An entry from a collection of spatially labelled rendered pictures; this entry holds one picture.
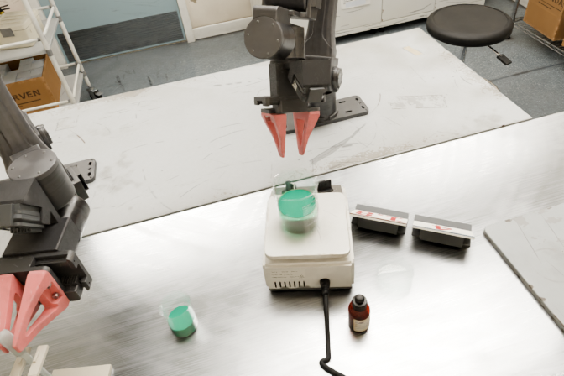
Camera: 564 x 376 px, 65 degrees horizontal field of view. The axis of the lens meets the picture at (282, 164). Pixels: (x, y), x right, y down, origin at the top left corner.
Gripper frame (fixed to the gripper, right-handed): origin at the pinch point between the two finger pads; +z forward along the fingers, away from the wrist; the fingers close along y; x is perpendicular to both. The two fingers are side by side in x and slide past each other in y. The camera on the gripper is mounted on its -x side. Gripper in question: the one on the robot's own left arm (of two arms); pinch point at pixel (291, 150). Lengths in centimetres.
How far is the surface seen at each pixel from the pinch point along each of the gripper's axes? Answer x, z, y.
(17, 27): 193, -43, -65
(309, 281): -12.1, 17.3, -3.1
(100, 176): 29.9, 6.2, -30.6
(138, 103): 50, -7, -20
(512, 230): -17.6, 13.5, 29.9
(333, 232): -13.2, 10.1, 0.5
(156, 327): -5.1, 22.8, -24.5
